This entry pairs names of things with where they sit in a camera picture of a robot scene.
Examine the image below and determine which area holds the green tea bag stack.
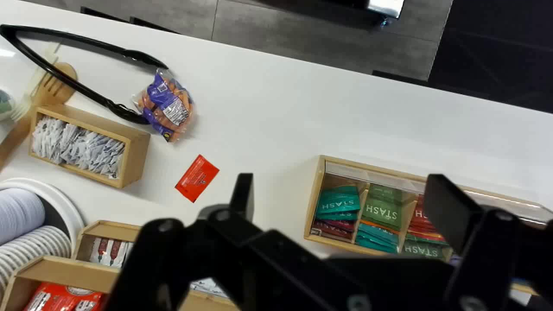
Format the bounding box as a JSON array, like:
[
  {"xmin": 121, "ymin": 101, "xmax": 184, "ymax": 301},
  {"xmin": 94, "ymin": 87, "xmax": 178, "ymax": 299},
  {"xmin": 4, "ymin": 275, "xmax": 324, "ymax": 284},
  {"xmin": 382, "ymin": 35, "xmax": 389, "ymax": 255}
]
[
  {"xmin": 401, "ymin": 239, "xmax": 453, "ymax": 263},
  {"xmin": 315, "ymin": 185, "xmax": 362, "ymax": 223},
  {"xmin": 362, "ymin": 184, "xmax": 407, "ymax": 229}
]

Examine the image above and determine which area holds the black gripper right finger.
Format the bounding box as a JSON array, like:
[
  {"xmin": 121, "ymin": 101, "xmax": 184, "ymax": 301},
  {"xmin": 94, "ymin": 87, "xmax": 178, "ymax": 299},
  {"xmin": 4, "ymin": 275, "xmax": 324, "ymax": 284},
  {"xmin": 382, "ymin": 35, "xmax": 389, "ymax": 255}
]
[{"xmin": 424, "ymin": 173, "xmax": 553, "ymax": 311}]

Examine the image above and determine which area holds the white sugar packet pile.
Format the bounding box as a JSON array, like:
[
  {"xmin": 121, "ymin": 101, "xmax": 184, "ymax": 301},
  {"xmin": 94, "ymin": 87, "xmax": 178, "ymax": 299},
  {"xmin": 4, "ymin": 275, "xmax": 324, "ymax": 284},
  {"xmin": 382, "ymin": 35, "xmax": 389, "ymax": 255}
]
[{"xmin": 32, "ymin": 116, "xmax": 127, "ymax": 180}]

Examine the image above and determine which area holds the orange sauce sachet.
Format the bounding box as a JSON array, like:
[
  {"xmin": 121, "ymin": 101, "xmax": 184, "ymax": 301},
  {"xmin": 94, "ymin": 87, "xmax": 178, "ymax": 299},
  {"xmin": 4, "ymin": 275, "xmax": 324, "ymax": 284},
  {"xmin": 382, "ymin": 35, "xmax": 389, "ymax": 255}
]
[{"xmin": 173, "ymin": 154, "xmax": 222, "ymax": 204}]

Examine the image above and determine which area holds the white sriracha packet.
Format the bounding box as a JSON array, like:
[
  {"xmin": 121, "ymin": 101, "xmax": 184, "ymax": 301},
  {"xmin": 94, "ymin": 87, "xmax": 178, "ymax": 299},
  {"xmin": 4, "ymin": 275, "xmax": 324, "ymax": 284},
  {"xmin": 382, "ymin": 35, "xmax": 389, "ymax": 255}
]
[
  {"xmin": 121, "ymin": 237, "xmax": 135, "ymax": 270},
  {"xmin": 92, "ymin": 237, "xmax": 106, "ymax": 270},
  {"xmin": 102, "ymin": 237, "xmax": 116, "ymax": 270},
  {"xmin": 113, "ymin": 237, "xmax": 127, "ymax": 270}
]

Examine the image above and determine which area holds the white red packet pile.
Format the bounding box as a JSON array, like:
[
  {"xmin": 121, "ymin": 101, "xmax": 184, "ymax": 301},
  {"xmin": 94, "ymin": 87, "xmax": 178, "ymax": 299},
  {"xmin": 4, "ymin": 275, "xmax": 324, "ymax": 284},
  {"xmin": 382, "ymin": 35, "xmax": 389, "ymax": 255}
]
[{"xmin": 189, "ymin": 277, "xmax": 232, "ymax": 301}]

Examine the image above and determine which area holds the wooden fork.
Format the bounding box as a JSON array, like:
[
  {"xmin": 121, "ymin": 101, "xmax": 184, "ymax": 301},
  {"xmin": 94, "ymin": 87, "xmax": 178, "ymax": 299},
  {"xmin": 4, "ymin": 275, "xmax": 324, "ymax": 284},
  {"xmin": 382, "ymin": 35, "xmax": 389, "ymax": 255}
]
[{"xmin": 0, "ymin": 61, "xmax": 82, "ymax": 170}]

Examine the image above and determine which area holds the wooden tea box clear lid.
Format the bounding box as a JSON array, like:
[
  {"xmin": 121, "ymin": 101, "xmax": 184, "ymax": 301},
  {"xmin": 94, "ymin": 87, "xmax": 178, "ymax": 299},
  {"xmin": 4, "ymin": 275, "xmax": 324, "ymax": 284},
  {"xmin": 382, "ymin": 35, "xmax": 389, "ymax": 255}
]
[{"xmin": 303, "ymin": 154, "xmax": 553, "ymax": 301}]

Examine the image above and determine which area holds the small wooden packet box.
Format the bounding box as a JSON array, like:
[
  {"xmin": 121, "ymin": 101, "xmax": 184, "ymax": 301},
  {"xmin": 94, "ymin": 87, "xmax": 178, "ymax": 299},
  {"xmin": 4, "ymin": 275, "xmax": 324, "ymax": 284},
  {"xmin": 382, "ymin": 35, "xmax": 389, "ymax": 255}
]
[{"xmin": 28, "ymin": 104, "xmax": 153, "ymax": 191}]

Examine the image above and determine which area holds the bamboo tiered organizer rack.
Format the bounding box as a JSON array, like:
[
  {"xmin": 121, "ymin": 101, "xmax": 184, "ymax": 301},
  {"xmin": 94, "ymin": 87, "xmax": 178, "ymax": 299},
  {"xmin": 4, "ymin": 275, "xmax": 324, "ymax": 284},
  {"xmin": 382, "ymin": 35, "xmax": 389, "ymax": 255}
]
[{"xmin": 0, "ymin": 218, "xmax": 244, "ymax": 311}]

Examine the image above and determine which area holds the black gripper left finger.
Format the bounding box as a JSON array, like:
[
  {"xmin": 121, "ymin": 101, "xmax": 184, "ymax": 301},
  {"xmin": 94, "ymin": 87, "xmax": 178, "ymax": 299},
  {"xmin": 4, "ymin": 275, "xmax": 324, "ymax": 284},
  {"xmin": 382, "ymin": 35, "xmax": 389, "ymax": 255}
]
[{"xmin": 106, "ymin": 172, "xmax": 267, "ymax": 311}]

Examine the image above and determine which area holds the purple orange snack bag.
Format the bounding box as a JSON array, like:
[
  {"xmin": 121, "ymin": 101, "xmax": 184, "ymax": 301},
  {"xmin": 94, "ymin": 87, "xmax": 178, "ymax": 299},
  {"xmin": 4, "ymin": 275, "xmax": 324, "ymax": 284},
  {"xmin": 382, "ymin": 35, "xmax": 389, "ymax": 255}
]
[{"xmin": 135, "ymin": 68, "xmax": 196, "ymax": 146}]

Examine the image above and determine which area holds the teal tea bag stack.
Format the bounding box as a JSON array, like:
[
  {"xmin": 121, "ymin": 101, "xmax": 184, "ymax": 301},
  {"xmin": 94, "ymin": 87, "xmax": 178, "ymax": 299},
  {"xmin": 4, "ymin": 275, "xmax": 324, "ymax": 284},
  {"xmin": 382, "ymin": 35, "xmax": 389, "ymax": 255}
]
[{"xmin": 355, "ymin": 223, "xmax": 401, "ymax": 256}]

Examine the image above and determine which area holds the red ketchup packet pile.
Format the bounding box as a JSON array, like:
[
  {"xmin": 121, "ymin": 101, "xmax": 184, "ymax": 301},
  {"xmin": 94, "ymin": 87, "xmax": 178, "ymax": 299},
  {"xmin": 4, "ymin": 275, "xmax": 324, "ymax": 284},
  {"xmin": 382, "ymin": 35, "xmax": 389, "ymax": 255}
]
[{"xmin": 23, "ymin": 282, "xmax": 111, "ymax": 311}]

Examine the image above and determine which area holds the dark red tea bag stack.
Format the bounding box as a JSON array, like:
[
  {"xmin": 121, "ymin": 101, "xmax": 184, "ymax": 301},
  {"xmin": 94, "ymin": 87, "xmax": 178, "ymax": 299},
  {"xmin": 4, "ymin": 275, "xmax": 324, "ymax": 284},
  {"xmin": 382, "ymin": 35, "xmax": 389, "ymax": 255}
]
[{"xmin": 310, "ymin": 222, "xmax": 355, "ymax": 242}]

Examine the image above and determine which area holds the printed paper cup stack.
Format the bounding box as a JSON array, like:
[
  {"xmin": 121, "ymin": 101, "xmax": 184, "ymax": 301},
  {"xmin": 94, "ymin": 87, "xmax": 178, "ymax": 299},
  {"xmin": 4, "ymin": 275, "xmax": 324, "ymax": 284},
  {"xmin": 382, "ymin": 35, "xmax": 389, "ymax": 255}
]
[{"xmin": 0, "ymin": 225, "xmax": 75, "ymax": 291}]

